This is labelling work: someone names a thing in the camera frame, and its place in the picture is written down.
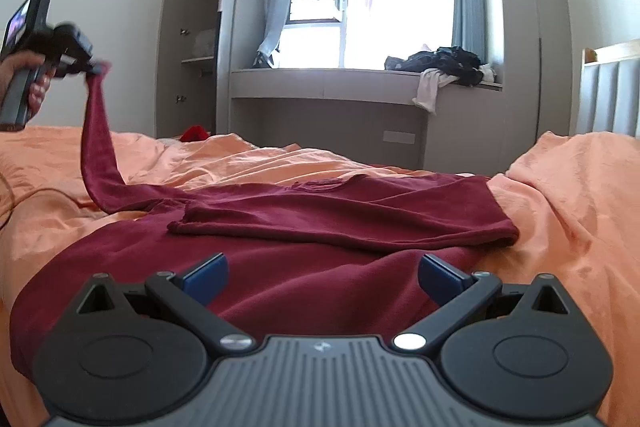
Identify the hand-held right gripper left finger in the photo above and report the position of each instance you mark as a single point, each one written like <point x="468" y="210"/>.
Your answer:
<point x="207" y="276"/>

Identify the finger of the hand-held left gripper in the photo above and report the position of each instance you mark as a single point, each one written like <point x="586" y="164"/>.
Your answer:
<point x="97" y="68"/>

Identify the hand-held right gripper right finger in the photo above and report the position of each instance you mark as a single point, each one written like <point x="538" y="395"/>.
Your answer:
<point x="440" y="279"/>

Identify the maroon long-sleeve shirt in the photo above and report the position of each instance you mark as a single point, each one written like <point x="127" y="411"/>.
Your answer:
<point x="300" y="217"/>

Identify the pile of dark clothes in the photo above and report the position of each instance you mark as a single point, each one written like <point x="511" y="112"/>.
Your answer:
<point x="450" y="59"/>

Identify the person's left hand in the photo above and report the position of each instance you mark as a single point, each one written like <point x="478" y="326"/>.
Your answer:
<point x="39" y="92"/>

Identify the open grey wardrobe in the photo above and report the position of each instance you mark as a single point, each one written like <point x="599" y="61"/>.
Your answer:
<point x="172" y="32"/>

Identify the red plush item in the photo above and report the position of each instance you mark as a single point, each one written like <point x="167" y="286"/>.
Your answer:
<point x="195" y="133"/>

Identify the orange blanket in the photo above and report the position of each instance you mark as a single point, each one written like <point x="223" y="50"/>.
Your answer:
<point x="575" y="217"/>

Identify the white hanging cloth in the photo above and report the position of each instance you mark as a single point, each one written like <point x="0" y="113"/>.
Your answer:
<point x="430" y="92"/>

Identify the grey window bench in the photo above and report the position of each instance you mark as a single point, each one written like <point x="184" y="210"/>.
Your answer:
<point x="325" y="117"/>

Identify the small white garment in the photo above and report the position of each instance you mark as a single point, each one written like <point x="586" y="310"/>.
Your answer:
<point x="488" y="72"/>

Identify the tall closed grey wardrobe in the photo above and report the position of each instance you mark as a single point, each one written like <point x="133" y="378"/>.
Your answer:
<point x="520" y="57"/>

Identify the white wall socket plate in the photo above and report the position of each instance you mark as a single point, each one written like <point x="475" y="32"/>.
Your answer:
<point x="398" y="137"/>

